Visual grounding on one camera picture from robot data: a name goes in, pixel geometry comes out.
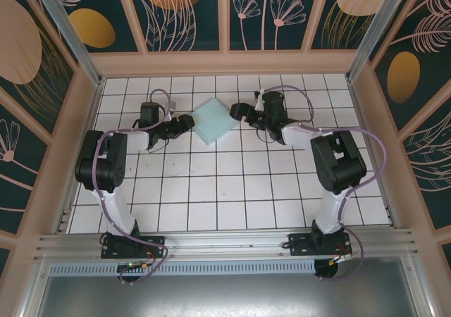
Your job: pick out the teal paper box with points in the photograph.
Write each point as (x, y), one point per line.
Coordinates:
(215, 121)

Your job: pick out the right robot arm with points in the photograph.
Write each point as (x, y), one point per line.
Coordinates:
(338, 162)

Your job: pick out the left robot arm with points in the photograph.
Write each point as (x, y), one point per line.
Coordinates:
(102, 162)

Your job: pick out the small circuit board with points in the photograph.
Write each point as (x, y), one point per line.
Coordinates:
(132, 266)

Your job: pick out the yellow power connector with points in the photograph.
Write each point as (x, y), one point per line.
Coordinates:
(340, 260)

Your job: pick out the grey metal sheet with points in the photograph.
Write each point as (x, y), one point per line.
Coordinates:
(225, 296)

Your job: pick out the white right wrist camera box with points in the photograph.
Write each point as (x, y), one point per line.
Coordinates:
(260, 102)

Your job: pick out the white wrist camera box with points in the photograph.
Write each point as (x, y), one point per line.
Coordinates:
(260, 102)
(172, 107)

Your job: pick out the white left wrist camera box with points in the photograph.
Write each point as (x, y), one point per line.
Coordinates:
(172, 107)

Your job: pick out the wall panel with flowers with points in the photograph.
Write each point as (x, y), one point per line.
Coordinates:
(267, 14)

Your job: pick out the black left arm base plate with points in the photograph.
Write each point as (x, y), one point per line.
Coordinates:
(155, 243)

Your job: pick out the wall panel orange circle leaves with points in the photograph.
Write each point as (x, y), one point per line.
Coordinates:
(169, 0)

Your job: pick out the wall panel with gold oval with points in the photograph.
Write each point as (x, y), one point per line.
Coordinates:
(91, 28)

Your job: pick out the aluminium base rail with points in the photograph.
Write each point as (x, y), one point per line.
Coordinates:
(225, 241)

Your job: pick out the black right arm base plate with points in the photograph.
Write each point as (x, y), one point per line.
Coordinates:
(299, 244)

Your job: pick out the aluminium corner post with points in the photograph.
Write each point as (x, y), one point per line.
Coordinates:
(70, 38)
(370, 31)

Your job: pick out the aluminium table edge rail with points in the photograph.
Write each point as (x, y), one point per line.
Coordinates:
(65, 218)
(391, 215)

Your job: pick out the wall panel gold oval fern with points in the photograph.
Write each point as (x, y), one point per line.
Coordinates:
(405, 74)

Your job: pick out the wall panel pink circle grass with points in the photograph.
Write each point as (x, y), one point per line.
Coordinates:
(352, 0)

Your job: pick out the wall panel single flower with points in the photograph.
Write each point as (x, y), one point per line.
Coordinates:
(17, 172)

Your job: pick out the wall panel pink leaves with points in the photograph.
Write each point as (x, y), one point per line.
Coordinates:
(430, 162)

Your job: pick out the wall panel large pink circle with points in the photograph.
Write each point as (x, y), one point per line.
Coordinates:
(21, 49)

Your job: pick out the aluminium frame strut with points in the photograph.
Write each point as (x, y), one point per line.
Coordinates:
(33, 289)
(421, 285)

